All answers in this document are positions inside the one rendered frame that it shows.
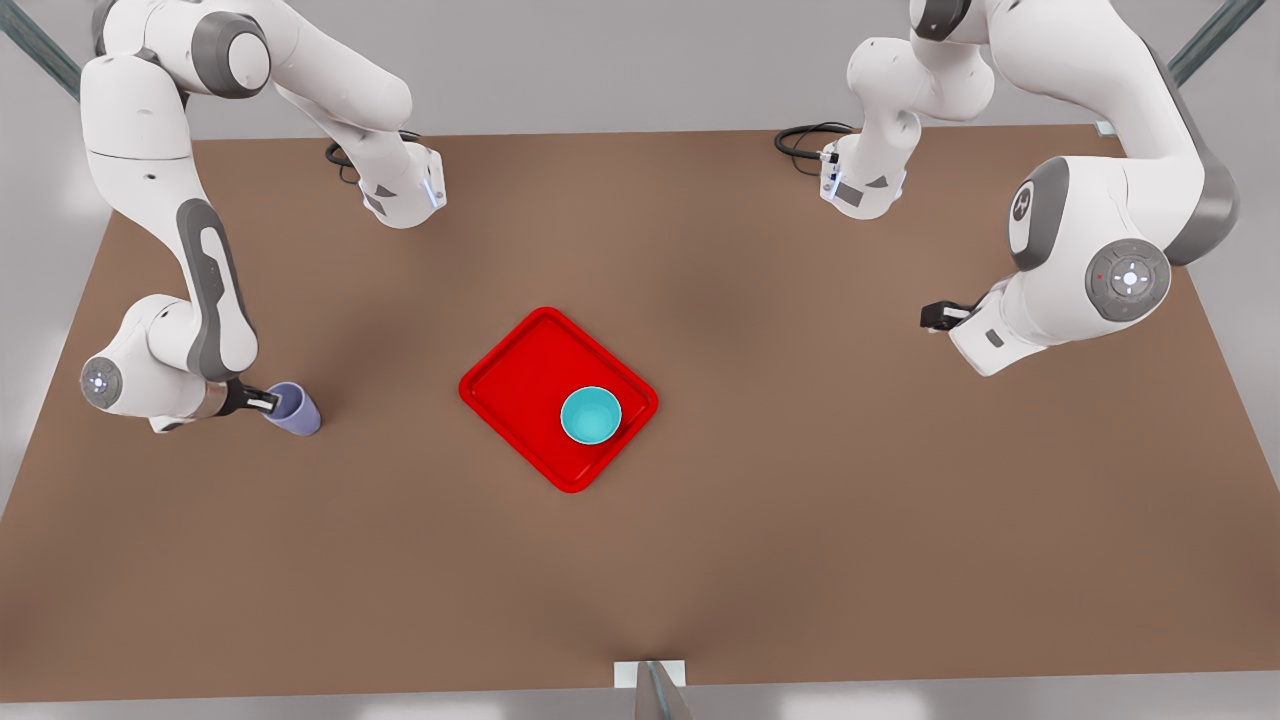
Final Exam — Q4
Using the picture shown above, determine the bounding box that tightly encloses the teal bowl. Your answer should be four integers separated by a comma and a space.
560, 386, 624, 447

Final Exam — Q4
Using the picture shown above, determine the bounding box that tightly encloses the purple cup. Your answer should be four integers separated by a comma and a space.
262, 382, 323, 437

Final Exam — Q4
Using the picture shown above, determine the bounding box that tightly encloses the red tray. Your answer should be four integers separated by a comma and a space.
459, 306, 660, 495

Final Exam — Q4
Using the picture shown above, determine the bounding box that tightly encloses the black cable loop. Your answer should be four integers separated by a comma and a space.
325, 129, 424, 187
774, 122, 857, 180

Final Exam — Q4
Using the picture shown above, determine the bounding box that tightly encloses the silver frame post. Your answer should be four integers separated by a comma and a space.
0, 0, 83, 102
1165, 0, 1268, 88
635, 660, 694, 720

